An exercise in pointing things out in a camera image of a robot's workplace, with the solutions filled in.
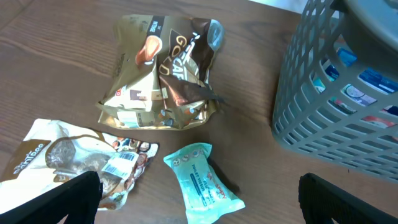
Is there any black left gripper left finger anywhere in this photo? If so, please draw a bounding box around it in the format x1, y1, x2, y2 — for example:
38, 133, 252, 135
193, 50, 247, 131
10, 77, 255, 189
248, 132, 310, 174
1, 171, 103, 224

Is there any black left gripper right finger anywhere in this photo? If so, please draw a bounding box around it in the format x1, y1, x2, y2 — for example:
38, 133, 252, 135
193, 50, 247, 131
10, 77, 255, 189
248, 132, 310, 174
298, 173, 397, 224

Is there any teal tissue pack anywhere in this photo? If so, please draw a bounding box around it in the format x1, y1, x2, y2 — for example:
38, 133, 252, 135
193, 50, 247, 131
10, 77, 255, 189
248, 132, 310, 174
164, 142, 246, 224

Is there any blue pasta box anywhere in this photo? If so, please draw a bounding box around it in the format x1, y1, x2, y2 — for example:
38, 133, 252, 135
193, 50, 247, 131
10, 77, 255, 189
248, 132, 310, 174
312, 46, 398, 130

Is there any white brown snack bag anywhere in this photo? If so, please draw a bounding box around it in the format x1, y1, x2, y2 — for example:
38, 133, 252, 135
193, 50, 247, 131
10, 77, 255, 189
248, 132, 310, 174
1, 119, 159, 213

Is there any grey plastic basket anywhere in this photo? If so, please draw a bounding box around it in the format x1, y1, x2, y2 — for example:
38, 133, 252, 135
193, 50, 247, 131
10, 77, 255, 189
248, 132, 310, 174
272, 0, 397, 182

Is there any gold coffee bag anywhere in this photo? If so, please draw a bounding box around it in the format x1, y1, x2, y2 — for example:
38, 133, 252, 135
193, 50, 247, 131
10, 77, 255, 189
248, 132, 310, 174
97, 14, 224, 130

